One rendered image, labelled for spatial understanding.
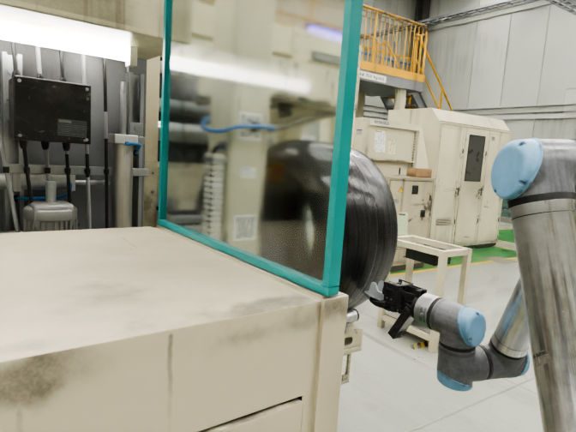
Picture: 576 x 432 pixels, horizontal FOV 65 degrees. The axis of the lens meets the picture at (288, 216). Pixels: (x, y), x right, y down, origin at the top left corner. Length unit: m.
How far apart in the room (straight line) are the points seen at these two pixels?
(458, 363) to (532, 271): 0.41
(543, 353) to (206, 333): 0.65
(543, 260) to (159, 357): 0.70
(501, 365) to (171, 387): 1.00
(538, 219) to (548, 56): 12.71
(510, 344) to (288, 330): 0.85
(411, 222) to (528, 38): 8.65
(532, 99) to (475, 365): 12.43
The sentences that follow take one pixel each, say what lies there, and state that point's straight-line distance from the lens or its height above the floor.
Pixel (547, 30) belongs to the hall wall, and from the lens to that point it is 13.83.
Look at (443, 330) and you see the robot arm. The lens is 1.26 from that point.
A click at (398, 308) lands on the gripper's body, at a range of 1.36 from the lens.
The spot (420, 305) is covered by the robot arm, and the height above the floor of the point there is 1.06.
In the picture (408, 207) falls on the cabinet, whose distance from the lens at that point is 6.13.
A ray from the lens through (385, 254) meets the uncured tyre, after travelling 1.43.
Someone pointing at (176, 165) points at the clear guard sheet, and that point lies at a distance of 0.95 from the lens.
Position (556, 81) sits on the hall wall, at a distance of 13.36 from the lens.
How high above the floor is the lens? 1.44
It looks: 8 degrees down
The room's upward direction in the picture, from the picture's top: 4 degrees clockwise
